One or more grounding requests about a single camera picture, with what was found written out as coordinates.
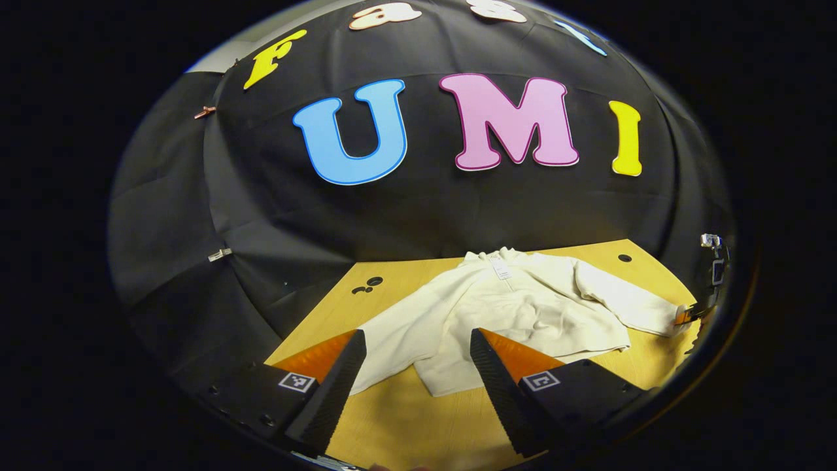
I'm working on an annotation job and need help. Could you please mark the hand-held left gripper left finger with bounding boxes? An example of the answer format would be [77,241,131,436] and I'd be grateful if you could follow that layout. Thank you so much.
[196,329,368,457]

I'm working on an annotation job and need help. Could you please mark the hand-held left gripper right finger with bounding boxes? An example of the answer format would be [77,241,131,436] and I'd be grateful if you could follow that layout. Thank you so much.
[470,328,655,459]

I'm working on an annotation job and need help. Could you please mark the white sweatshirt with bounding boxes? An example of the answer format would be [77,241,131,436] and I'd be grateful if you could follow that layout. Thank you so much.
[350,247,687,398]

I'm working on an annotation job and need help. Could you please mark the black backdrop cloth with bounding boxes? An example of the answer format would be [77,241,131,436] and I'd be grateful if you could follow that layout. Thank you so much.
[108,0,736,393]

